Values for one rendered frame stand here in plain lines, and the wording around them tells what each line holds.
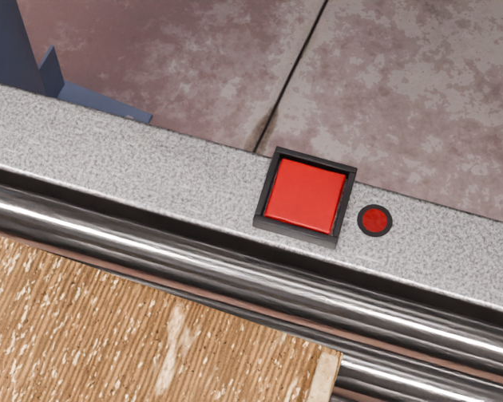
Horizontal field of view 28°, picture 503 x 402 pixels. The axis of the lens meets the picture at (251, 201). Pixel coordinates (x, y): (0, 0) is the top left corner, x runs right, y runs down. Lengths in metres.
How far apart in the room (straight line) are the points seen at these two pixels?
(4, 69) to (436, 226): 0.84
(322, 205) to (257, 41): 1.21
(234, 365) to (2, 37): 0.81
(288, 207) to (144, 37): 1.23
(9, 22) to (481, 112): 0.98
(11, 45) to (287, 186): 0.74
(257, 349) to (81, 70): 1.29
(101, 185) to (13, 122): 0.11
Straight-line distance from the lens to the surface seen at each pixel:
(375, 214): 0.90
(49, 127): 0.94
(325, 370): 0.80
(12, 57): 1.55
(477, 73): 2.09
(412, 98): 2.03
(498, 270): 0.90
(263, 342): 0.83
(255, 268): 0.87
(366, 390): 0.86
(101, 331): 0.84
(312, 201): 0.88
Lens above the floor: 1.73
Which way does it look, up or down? 66 degrees down
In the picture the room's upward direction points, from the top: 4 degrees clockwise
